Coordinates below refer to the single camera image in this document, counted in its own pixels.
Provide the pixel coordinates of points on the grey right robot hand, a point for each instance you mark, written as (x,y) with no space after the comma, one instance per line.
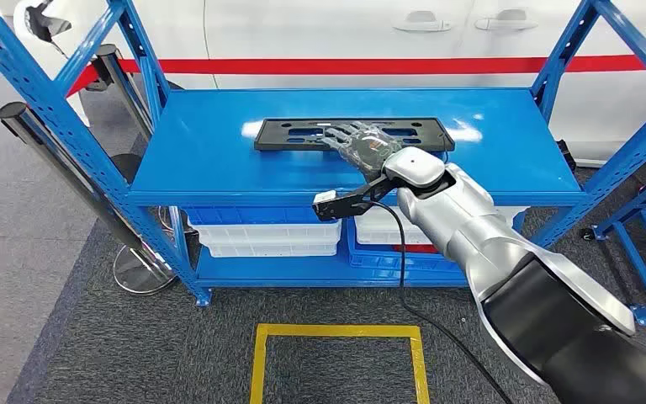
(370,150)

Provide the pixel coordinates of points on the black plastic frame part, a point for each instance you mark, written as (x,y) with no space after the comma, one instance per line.
(270,138)

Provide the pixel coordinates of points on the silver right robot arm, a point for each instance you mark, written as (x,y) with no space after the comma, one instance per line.
(468,223)

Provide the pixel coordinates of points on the white plastic bin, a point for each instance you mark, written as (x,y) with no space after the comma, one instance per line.
(379,231)
(267,237)

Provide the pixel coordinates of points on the red barrier belt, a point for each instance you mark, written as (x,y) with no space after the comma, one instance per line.
(356,66)

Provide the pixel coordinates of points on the red plastic item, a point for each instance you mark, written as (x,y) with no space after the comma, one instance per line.
(415,248)

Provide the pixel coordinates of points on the white car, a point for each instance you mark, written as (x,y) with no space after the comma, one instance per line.
(328,33)

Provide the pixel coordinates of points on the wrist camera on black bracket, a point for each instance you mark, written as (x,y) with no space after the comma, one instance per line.
(328,209)

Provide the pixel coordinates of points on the stanchion post with black base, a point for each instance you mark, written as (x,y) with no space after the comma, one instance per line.
(108,61)

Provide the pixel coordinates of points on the stanchion post with chrome base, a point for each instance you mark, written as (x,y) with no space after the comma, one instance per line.
(19,120)

